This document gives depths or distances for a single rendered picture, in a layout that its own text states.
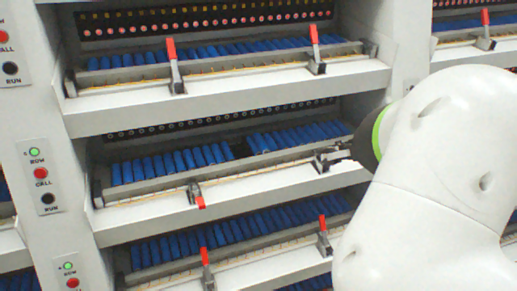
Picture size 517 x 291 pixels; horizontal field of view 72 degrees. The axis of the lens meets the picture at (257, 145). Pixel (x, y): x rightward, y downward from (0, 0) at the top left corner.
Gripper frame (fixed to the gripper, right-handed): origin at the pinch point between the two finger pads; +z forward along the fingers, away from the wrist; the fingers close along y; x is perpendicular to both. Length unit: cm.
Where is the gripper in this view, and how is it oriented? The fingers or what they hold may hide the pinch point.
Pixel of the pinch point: (342, 150)
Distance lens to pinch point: 65.7
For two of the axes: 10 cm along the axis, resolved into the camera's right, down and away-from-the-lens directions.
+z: -0.6, 0.6, 10.0
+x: -2.4, -9.7, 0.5
